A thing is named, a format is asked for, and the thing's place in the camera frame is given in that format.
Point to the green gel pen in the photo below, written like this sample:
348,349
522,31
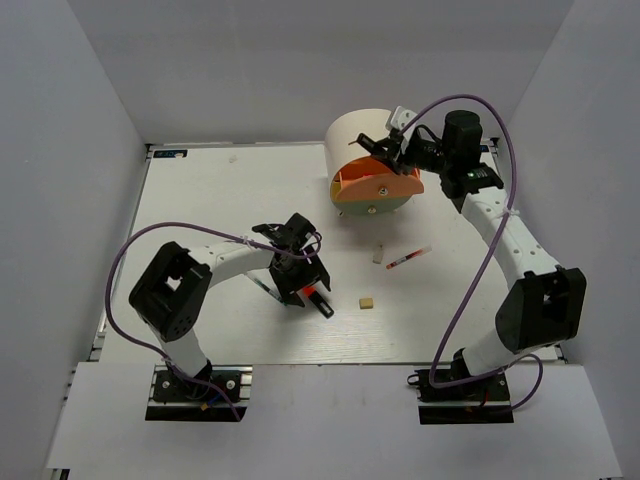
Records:
270,291

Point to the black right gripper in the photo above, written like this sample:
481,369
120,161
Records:
394,162

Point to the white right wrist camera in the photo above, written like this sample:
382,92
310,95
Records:
399,118

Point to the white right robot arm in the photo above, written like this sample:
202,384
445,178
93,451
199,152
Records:
545,300

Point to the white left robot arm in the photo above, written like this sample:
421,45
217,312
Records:
200,265

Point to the small yellow eraser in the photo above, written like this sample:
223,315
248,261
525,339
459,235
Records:
366,303

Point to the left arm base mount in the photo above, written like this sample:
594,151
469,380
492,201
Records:
224,399

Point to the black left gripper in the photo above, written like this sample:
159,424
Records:
288,288

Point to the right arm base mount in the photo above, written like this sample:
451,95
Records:
487,401

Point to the white rectangular eraser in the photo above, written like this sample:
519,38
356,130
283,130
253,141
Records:
378,254

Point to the red gel pen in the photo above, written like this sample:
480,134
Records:
410,256

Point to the orange black highlighter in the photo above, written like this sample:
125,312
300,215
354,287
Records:
318,301

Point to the round cream drawer organizer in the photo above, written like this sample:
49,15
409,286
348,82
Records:
358,183

